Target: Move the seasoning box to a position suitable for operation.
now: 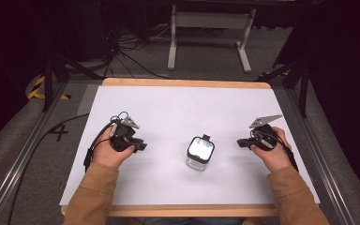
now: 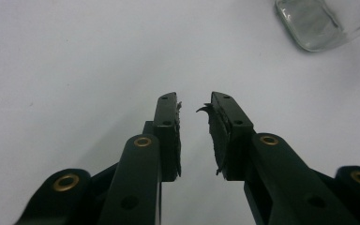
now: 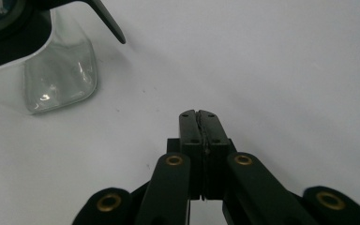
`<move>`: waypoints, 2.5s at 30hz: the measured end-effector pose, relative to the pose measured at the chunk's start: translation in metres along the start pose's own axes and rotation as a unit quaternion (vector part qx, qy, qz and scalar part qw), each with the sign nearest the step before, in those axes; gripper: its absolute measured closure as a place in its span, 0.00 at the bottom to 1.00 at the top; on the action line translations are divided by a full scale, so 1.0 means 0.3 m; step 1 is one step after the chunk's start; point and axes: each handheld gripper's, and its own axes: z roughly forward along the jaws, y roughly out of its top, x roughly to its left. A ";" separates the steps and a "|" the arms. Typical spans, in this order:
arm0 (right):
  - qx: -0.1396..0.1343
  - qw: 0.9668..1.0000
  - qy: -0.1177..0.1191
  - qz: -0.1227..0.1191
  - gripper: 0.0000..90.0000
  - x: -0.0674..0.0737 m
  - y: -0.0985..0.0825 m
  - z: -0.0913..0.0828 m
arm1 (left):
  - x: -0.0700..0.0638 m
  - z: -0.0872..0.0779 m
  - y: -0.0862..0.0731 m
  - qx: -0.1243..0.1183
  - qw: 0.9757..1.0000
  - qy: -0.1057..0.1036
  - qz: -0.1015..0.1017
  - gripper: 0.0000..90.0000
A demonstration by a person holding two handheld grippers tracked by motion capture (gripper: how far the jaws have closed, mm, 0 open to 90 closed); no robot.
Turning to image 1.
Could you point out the clear jar with black lid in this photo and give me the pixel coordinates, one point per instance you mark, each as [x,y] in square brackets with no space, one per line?
[200,153]

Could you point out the white table mat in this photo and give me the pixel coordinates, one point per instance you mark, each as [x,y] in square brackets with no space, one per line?
[187,125]

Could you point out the black tripod stand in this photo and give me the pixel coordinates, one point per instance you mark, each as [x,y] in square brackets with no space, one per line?
[54,72]
[293,78]

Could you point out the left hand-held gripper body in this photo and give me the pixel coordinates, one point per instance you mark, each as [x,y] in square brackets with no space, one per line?
[123,131]

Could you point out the white metal stand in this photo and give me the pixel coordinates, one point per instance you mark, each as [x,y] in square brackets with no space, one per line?
[211,37]

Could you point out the person's right hand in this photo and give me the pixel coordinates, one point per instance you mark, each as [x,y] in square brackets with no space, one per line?
[275,154]

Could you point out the aluminium floor rail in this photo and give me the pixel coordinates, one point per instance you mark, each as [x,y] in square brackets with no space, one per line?
[18,156]
[325,162]

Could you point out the yellow black hazard tape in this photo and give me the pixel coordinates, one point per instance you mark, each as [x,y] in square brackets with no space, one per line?
[39,89]

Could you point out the person's left hand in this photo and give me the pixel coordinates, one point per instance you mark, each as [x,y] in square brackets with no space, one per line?
[109,153]

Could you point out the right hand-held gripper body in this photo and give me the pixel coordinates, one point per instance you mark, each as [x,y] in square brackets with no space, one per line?
[264,134]

